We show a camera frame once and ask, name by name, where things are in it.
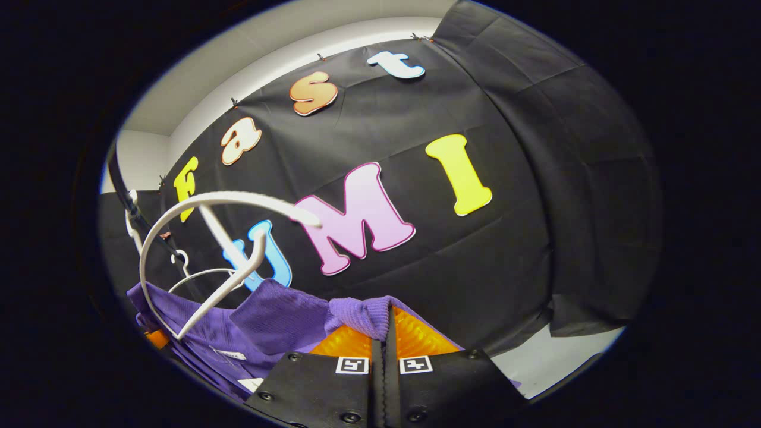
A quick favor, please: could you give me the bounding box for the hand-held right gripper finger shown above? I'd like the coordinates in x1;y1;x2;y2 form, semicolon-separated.
385;306;527;428
245;306;386;428

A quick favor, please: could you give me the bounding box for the purple shirt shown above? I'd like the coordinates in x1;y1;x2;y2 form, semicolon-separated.
127;278;396;405

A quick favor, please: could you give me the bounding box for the white clothes hanger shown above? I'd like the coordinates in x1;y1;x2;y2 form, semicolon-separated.
125;189;325;341
168;250;238;295

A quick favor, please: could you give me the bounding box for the black clothes rack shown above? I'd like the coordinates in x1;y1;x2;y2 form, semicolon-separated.
106;143;185;265

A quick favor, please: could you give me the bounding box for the black backdrop cloth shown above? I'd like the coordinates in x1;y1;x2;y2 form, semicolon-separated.
98;0;663;357

